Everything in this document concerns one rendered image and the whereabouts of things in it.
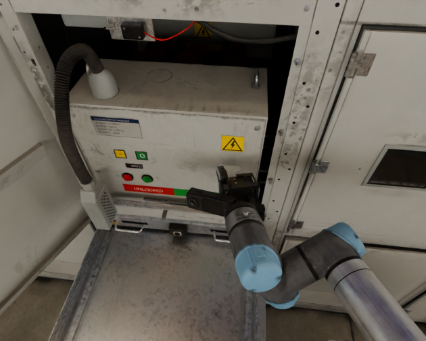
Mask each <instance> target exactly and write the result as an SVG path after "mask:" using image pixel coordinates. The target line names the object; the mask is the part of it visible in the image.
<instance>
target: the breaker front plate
mask: <svg viewBox="0 0 426 341"><path fill-rule="evenodd" d="M69 108H70V117H71V118H70V119H71V125H72V128H73V131H74V133H75V135H76V137H77V139H78V142H79V144H80V146H81V148H82V150H83V152H84V154H85V156H86V159H87V161H88V163H89V165H90V167H91V170H92V171H93V174H94V175H95V178H96V180H97V181H100V182H102V183H104V184H106V187H107V189H108V191H109V193H110V195H111V198H112V199H119V200H132V201H140V202H154V203H161V204H164V203H171V204H184V205H187V198H186V196H173V195H166V194H151V193H144V192H136V191H125V190H124V186H123V184H129V185H144V186H152V187H165V188H173V189H188V190H190V189H191V188H192V187H194V188H197V189H202V190H206V191H211V192H218V193H219V189H218V181H217V176H216V167H217V166H218V165H219V164H223V165H225V166H239V167H240V168H241V170H239V171H237V172H236V173H234V176H235V177H236V174H241V173H253V175H254V177H255V179H256V177H257V173H258V165H259V161H260V154H261V149H262V142H263V137H264V130H265V126H266V119H257V118H238V117H228V116H210V115H200V114H181V113H172V112H153V111H143V110H125V109H115V108H96V107H86V106H70V107H69ZM91 116H98V117H107V118H125V119H134V120H139V126H140V129H141V134H142V137H143V138H134V137H117V136H108V135H98V134H97V132H96V130H95V127H94V125H93V122H92V120H91ZM222 136H232V137H245V139H244V146H243V152H232V151H224V150H222ZM114 150H124V151H125V153H126V157H127V158H116V156H115V153H114ZM135 151H136V152H147V158H148V160H138V159H137V157H136V154H135ZM125 163H128V164H142V165H143V169H142V168H127V167H126V165H125ZM123 173H130V174H131V175H132V176H133V180H132V181H125V180H124V179H123V178H122V174H123ZM143 175H150V176H152V177H153V181H152V182H151V183H146V182H144V181H143V180H142V176H143ZM166 200H167V201H166ZM115 207H116V210H117V214H128V215H135V216H142V217H155V218H162V213H163V210H160V209H153V208H139V207H132V206H119V205H115ZM166 219H176V220H184V221H197V222H204V223H217V224H224V225H225V219H224V217H222V216H218V215H215V214H202V213H194V212H181V211H173V210H168V212H167V215H166Z"/></svg>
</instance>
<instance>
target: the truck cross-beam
mask: <svg viewBox="0 0 426 341"><path fill-rule="evenodd" d="M116 217H120V218H121V221H122V223H123V225H124V226H131V227H142V226H143V224H144V223H145V226H144V228H150V229H163V230H169V224H170V223H177V224H184V225H187V232H190V233H202V234H210V235H213V232H214V230H216V235H222V236H228V234H227V229H226V226H225V225H224V224H217V223H204V222H197V221H184V220H176V219H162V218H155V217H142V216H135V215H128V214H116Z"/></svg>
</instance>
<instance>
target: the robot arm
mask: <svg viewBox="0 0 426 341"><path fill-rule="evenodd" d="M240 170H241V168H240V167H239V166H225V165H223V164H219V165H218V166H217V167H216V176H217V181H218V189H219V194H218V193H214V192H211V191H206V190H202V189H197V188H194V187H192V188H191V189H190V190H189V191H188V192H187V193H186V198H187V206H188V207H189V208H192V209H195V210H200V211H203V212H208V213H210V214H215V215H218V216H222V217H224V219H225V226H226V229H227V234H228V237H229V241H230V245H231V250H232V253H233V258H234V261H235V269H236V272H237V274H238V276H239V279H240V282H241V284H242V286H243V287H244V288H245V289H247V290H252V291H253V292H259V293H260V295H261V297H263V299H265V301H267V302H268V303H269V304H270V305H272V306H273V307H275V308H277V309H288V308H290V307H292V306H293V305H294V304H295V303H296V302H297V300H298V299H299V297H300V290H301V289H303V288H305V287H307V286H309V285H310V284H312V283H314V282H316V281H318V280H320V279H322V278H325V279H326V280H327V281H328V283H329V285H330V286H331V288H332V290H333V291H334V292H335V294H336V296H337V297H338V298H339V300H340V302H341V303H342V304H343V306H344V308H345V309H346V310H347V312H348V314H349V315H350V316H351V318H352V320H353V321H354V323H355V324H356V326H357V327H358V329H359V330H360V332H361V333H362V335H363V336H364V338H365V339H366V341H426V336H425V335H424V333H423V332H422V331H421V330H420V329H419V328H418V326H417V325H416V324H415V323H414V321H413V320H412V319H411V318H410V317H409V316H408V314H407V313H406V312H405V310H404V309H403V308H402V307H401V306H400V305H399V304H398V302H397V301H396V300H395V298H394V297H393V296H392V295H391V294H390V293H389V292H388V290H387V289H386V288H385V286H384V285H383V284H382V283H381V282H380V281H379V279H378V278H377V277H376V276H375V274H374V273H373V272H372V271H371V270H370V269H369V267H368V266H367V265H366V263H365V262H364V261H363V260H362V259H361V256H363V255H364V254H365V252H366V250H365V247H364V244H363V243H362V241H361V239H360V238H359V237H358V236H357V235H356V232H355V231H354V230H353V229H352V228H351V227H350V226H349V225H348V224H346V223H342V222H340V223H337V224H335V225H333V226H331V227H329V228H327V229H323V230H322V231H321V232H320V233H317V234H316V235H314V236H312V237H311V238H309V239H307V240H306V241H304V242H302V243H301V244H298V245H297V246H294V247H293V248H291V249H289V250H288V251H286V252H284V253H282V254H280V255H278V253H277V251H276V250H275V249H274V247H273V245H272V243H271V241H270V238H269V236H268V234H267V232H266V229H265V226H264V224H263V221H264V213H265V207H264V205H263V204H260V201H259V199H258V184H257V182H256V179H255V177H254V175H253V173H241V174H236V177H235V176H234V173H236V172H237V171H240ZM252 177H253V179H252ZM253 180H254V181H253ZM255 193H256V194H255Z"/></svg>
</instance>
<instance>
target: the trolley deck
mask: <svg viewBox="0 0 426 341"><path fill-rule="evenodd" d="M244 292H245V288H244V287H243V286H242V284H241V282H240V279H239V276H238V274H237V272H236V269H235V261H234V258H233V253H232V250H231V245H230V243H226V242H217V241H215V239H214V235H210V234H202V233H190V232H187V236H186V237H185V236H176V235H170V232H169V230H163V229H150V228H143V230H142V232H141V233H129V232H123V231H116V230H115V232H114V234H113V237H112V240H111V242H110V245H109V247H108V250H107V252H106V255H105V258H104V260H103V263H102V265H101V268H100V270H99V273H98V276H97V279H96V281H95V284H94V286H93V289H92V291H91V295H90V296H89V299H88V302H87V305H86V307H85V310H84V313H83V314H82V317H81V320H80V323H79V325H78V328H77V331H76V333H75V335H74V339H73V341H242V337H243V308H244ZM257 341H266V301H265V299H263V297H261V295H260V293H259V292H258V327H257Z"/></svg>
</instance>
